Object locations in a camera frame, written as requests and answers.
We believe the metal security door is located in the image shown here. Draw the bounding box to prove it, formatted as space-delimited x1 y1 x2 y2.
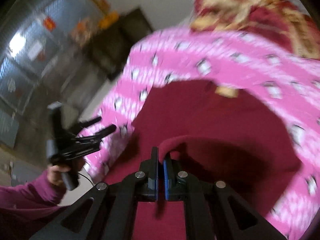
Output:
1 0 106 151

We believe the left forearm magenta sleeve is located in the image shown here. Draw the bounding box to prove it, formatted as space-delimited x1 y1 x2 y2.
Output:
1 171 66 222

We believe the pink penguin bedspread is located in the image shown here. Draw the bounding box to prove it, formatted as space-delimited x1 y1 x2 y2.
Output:
84 28 319 239

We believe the dark wooden desk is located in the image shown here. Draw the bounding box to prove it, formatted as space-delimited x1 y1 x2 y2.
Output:
83 7 153 81

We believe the red yellow floral blanket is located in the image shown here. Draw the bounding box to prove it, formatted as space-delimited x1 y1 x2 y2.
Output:
190 0 319 60

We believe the person's left hand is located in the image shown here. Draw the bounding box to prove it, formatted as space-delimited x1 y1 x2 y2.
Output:
47 158 85 187

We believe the yellow box on desk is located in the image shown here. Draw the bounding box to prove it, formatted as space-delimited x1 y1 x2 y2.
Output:
98 11 119 30

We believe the maroon sweater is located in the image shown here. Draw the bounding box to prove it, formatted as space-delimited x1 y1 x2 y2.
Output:
103 79 302 240

